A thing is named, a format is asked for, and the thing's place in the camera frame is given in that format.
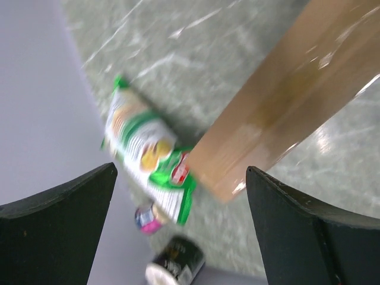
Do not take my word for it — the black can white lid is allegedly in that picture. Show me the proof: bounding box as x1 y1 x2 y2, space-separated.
145 235 205 285

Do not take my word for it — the green white chips bag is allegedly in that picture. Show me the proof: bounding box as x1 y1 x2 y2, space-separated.
102 75 197 225

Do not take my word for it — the purple small yogurt cup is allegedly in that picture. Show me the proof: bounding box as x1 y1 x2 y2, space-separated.
135 202 169 235

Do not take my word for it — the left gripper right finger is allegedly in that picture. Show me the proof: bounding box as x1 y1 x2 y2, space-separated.
246 167 379 284

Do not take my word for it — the brown cardboard express box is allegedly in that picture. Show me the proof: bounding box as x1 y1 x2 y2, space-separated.
187 1 379 202

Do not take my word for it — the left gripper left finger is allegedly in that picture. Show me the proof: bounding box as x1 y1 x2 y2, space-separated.
1 163 118 284

